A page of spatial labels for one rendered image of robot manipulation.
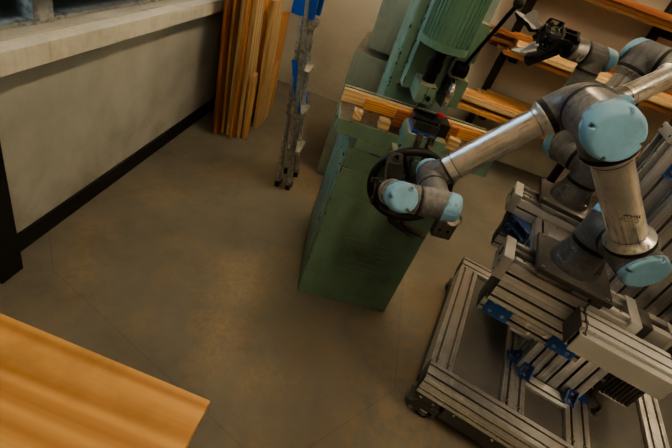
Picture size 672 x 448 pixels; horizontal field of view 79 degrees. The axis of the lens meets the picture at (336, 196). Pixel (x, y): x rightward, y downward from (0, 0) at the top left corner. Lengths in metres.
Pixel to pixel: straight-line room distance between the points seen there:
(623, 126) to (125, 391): 1.16
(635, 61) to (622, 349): 1.04
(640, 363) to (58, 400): 1.44
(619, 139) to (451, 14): 0.72
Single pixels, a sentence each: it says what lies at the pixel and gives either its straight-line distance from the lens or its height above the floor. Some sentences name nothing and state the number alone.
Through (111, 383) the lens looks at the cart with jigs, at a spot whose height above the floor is 0.53.
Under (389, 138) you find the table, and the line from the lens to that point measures 1.51.
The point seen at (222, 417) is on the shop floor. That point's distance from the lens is 1.63.
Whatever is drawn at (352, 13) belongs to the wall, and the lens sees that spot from 3.99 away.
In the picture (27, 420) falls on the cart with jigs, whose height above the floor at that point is 0.53.
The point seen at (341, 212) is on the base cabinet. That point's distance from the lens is 1.67.
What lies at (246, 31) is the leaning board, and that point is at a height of 0.74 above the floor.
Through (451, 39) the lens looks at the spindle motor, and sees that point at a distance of 1.51.
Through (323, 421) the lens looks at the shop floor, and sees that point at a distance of 1.69.
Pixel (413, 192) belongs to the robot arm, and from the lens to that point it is 0.97.
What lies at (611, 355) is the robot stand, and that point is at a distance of 1.44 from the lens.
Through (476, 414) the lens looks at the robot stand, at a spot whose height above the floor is 0.20.
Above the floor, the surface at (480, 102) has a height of 0.60.
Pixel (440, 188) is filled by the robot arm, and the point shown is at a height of 1.00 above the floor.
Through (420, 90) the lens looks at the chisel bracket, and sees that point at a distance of 1.57.
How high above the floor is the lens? 1.46
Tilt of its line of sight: 33 degrees down
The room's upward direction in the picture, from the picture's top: 20 degrees clockwise
